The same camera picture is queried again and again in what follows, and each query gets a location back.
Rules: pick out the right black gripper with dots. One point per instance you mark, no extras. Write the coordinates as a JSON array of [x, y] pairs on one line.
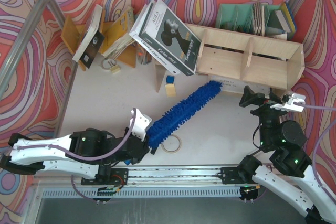
[[261, 103]]

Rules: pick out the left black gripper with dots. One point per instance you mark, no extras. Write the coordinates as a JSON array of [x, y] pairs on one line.
[[143, 150]]

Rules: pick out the blue microfiber duster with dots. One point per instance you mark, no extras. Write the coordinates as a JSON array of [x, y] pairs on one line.
[[176, 116]]

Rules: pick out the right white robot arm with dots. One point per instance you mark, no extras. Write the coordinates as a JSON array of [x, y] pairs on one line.
[[285, 139]]

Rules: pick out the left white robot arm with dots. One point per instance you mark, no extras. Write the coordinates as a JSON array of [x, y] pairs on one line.
[[90, 154]]

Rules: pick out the light wooden bookshelf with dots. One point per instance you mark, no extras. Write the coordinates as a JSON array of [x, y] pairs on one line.
[[275, 63]]

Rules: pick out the yellow sticky note pad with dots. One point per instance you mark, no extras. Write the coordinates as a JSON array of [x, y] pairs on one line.
[[170, 90]]

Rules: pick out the teal file organizer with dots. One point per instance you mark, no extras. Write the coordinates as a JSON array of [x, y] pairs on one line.
[[257, 19]]

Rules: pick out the small blue block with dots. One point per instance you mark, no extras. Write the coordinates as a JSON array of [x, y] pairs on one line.
[[170, 79]]

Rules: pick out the gold binder clip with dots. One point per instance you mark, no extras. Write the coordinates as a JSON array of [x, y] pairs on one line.
[[114, 68]]

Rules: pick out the blue yellow book in organizer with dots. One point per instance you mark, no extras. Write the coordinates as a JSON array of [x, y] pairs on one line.
[[286, 19]]

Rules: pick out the pencil cup with pens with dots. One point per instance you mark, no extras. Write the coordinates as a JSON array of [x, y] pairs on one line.
[[143, 56]]

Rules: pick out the yellow books stack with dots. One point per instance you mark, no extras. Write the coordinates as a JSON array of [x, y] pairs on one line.
[[117, 36]]

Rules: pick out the white black paperback book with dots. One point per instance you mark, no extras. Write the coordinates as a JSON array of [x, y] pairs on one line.
[[90, 39]]

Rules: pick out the black white Twins story book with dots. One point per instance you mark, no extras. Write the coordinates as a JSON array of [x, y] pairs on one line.
[[165, 37]]

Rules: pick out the orange wooden book rack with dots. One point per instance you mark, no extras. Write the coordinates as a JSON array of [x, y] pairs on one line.
[[70, 35]]

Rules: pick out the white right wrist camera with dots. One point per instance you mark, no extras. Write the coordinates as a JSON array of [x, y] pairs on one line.
[[292, 102]]

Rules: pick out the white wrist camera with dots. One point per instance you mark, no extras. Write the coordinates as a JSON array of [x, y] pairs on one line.
[[292, 102], [139, 124]]

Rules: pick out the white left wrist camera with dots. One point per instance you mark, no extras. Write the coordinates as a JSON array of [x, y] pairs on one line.
[[139, 124]]

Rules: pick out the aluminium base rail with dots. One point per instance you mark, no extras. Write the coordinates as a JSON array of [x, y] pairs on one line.
[[161, 182]]

